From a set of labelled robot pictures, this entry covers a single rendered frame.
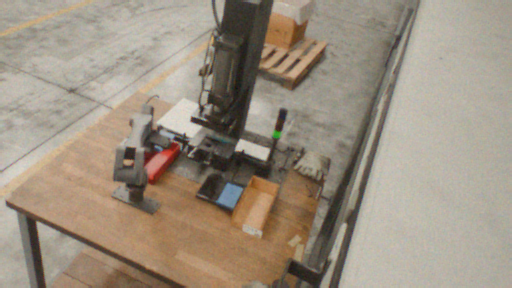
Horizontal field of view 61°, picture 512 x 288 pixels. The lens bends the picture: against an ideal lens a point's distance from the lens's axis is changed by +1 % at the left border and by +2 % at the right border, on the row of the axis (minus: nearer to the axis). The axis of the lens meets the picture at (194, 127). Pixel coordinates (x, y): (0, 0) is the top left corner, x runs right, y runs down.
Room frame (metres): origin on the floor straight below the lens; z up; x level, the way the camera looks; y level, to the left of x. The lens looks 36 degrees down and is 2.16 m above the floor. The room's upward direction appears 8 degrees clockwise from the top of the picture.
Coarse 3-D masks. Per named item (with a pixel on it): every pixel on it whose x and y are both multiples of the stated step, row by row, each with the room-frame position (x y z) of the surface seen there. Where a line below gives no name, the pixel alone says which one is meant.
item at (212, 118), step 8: (240, 96) 1.67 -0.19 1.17; (232, 104) 1.57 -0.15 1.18; (200, 112) 1.54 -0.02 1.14; (208, 112) 1.48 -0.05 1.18; (216, 112) 1.49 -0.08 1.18; (224, 112) 1.50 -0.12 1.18; (192, 120) 1.50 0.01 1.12; (200, 120) 1.49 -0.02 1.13; (208, 120) 1.47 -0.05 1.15; (216, 120) 1.45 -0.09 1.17; (224, 120) 1.48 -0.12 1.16; (232, 120) 1.51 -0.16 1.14; (208, 128) 1.47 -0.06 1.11; (216, 128) 1.46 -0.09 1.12; (224, 128) 1.45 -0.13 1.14
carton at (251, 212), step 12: (252, 180) 1.35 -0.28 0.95; (264, 180) 1.34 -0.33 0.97; (252, 192) 1.33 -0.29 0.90; (264, 192) 1.34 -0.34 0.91; (276, 192) 1.28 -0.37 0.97; (240, 204) 1.22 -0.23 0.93; (252, 204) 1.26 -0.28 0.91; (264, 204) 1.27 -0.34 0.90; (240, 216) 1.18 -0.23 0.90; (252, 216) 1.19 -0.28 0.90; (264, 216) 1.20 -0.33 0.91; (240, 228) 1.12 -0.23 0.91; (252, 228) 1.10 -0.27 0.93
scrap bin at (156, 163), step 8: (176, 144) 1.53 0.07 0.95; (152, 152) 1.50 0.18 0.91; (160, 152) 1.51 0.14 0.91; (168, 152) 1.52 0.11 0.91; (176, 152) 1.49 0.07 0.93; (152, 160) 1.45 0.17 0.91; (160, 160) 1.45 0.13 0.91; (168, 160) 1.41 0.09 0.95; (144, 168) 1.39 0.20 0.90; (152, 168) 1.39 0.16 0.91; (160, 168) 1.34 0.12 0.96; (152, 176) 1.34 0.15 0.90; (160, 176) 1.35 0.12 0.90; (152, 184) 1.29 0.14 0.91
